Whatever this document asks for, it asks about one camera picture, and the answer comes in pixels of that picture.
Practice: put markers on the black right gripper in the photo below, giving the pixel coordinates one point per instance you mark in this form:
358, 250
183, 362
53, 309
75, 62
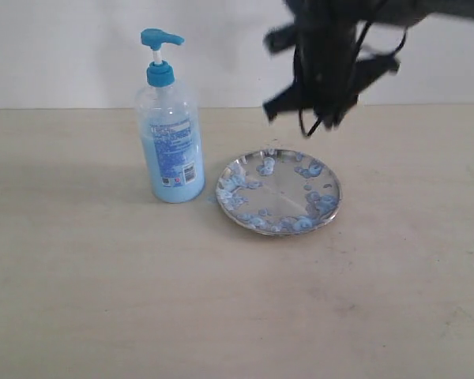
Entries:
328, 76

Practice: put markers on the blue pump soap bottle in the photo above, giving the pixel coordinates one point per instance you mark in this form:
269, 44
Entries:
167, 118

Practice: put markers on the round steel plate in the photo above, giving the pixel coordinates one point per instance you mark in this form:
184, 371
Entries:
279, 192

